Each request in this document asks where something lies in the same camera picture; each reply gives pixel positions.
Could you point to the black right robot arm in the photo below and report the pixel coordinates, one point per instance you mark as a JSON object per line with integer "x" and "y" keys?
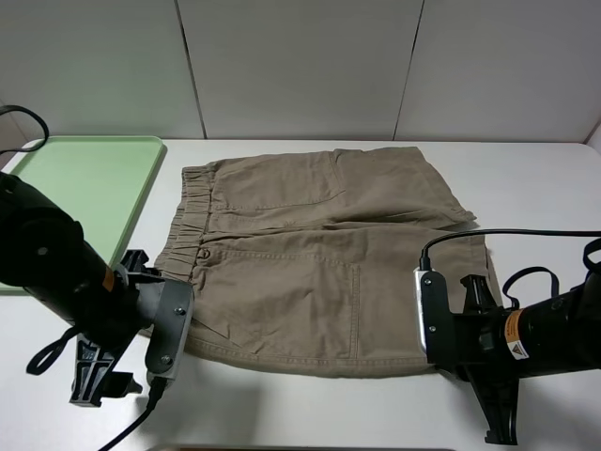
{"x": 558, "y": 335}

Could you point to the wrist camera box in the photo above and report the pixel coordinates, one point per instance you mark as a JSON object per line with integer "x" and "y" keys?
{"x": 434, "y": 318}
{"x": 170, "y": 328}

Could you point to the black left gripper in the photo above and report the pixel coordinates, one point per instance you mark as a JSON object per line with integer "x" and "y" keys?
{"x": 108, "y": 318}

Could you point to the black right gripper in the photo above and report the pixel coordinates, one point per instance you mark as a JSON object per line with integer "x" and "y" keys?
{"x": 474, "y": 348}

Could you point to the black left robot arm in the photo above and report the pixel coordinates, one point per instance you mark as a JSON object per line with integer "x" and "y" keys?
{"x": 44, "y": 251}

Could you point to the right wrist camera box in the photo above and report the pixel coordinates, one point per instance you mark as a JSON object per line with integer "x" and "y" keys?
{"x": 434, "y": 318}

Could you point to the green plastic tray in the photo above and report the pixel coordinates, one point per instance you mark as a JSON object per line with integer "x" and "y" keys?
{"x": 100, "y": 181}

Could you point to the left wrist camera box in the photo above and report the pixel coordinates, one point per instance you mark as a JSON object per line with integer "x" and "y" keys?
{"x": 170, "y": 328}

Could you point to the khaki shorts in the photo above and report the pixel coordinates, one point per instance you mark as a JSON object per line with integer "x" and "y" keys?
{"x": 303, "y": 263}

